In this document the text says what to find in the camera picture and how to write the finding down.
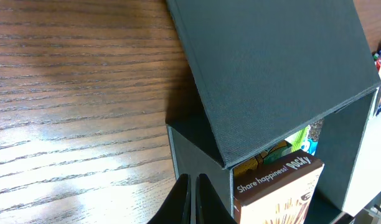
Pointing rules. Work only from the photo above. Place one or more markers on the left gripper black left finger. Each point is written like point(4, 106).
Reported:
point(176, 208)

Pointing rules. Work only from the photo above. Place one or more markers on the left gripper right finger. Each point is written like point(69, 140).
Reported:
point(209, 208)

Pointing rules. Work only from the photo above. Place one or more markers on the brown Pocky box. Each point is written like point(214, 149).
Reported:
point(277, 193)

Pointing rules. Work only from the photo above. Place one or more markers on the green Pretz box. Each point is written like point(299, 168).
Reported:
point(266, 156)

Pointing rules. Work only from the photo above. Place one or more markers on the green clear snack bag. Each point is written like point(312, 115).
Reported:
point(297, 139)

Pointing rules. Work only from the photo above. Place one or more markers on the blue Oreo pack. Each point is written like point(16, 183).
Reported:
point(310, 142)

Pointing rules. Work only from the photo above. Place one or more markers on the black gift box with lid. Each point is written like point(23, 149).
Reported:
point(264, 70)

